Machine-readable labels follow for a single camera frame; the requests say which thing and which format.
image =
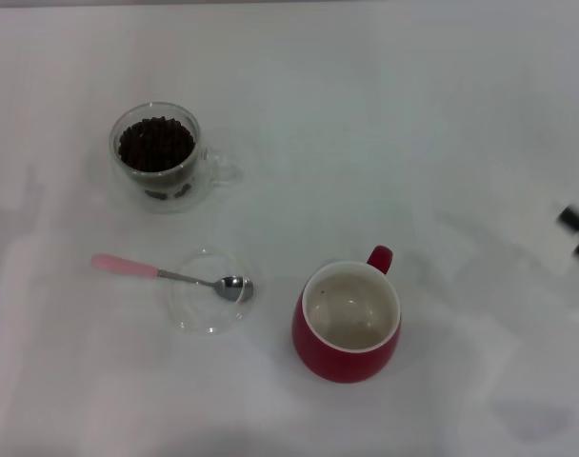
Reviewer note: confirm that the red mug white inside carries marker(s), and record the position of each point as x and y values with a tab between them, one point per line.
318	357

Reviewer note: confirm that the pile of coffee beans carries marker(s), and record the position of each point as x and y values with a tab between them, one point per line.
156	143

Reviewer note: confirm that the clear glass saucer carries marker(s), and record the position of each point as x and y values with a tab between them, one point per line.
199	314

